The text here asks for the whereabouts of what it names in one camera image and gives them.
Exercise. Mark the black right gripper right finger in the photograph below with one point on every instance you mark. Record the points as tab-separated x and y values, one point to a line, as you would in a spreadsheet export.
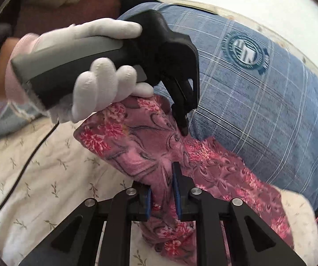
228	232

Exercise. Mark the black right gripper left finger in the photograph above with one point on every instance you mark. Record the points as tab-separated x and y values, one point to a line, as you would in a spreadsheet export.
96	232

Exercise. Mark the pink floral patterned shirt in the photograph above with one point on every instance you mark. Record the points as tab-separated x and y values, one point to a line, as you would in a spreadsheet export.
140	138

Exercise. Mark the white gloved left hand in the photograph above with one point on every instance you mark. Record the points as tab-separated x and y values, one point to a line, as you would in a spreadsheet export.
99	86

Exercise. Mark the cream leaf print sheet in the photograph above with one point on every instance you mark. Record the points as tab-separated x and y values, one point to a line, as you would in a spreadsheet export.
45	173

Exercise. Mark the blue plaid quilt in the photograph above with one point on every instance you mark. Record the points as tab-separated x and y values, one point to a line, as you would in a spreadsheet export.
257	99

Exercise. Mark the grey blue garment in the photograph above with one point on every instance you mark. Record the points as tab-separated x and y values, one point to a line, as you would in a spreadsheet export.
14	117

